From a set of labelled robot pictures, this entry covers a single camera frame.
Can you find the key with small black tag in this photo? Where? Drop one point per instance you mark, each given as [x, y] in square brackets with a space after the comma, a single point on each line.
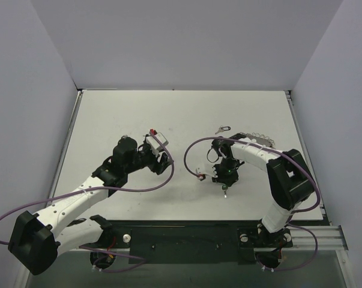
[222, 129]

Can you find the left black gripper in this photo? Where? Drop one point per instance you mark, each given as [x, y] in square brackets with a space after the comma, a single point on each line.
[156, 162]

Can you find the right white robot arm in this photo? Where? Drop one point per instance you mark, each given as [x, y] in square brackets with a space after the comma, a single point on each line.
[291, 184]

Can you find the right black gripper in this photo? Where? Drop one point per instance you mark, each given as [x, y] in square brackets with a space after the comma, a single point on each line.
[226, 181]

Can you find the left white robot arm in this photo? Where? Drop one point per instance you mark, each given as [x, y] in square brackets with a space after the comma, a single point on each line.
[38, 239]

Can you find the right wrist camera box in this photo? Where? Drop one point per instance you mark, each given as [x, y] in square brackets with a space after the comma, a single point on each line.
[204, 170]

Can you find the aluminium frame rail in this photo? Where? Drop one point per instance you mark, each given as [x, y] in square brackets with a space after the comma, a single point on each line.
[328, 238]

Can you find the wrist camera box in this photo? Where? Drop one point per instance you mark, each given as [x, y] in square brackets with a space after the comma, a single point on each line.
[204, 170]
[156, 141]

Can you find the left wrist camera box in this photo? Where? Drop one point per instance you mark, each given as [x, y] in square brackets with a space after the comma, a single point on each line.
[156, 141]

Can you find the key with green tag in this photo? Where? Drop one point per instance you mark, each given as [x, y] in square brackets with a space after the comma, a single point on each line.
[225, 189]

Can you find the red-handled metal keyring holder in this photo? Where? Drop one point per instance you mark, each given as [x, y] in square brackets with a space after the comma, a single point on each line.
[258, 138]

